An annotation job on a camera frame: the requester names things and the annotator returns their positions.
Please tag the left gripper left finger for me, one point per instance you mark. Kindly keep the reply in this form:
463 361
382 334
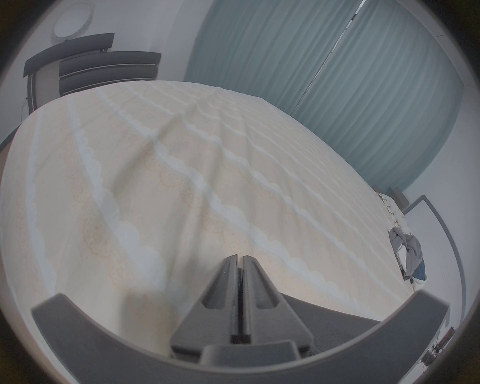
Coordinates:
210 326

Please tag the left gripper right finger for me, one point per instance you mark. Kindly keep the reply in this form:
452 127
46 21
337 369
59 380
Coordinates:
273 326

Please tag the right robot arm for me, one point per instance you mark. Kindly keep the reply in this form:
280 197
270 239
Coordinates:
438 345

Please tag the bed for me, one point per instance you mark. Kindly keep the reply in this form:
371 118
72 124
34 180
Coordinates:
150 187

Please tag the pile of clothes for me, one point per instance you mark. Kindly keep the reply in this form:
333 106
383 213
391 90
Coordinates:
410 251

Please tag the white printed pillow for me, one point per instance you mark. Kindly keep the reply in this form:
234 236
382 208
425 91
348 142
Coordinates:
392 210

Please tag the grey bedside table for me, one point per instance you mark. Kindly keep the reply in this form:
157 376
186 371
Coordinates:
397 197

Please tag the blue-green curtain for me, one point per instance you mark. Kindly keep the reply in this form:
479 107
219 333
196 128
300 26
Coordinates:
255 48
382 93

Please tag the black chest of drawers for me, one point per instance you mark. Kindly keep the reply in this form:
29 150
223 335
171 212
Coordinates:
108 71

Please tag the black dressing table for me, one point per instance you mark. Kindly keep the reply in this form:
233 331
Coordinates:
56 56

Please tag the round white mirror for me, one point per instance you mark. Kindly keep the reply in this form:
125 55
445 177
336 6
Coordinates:
73 18

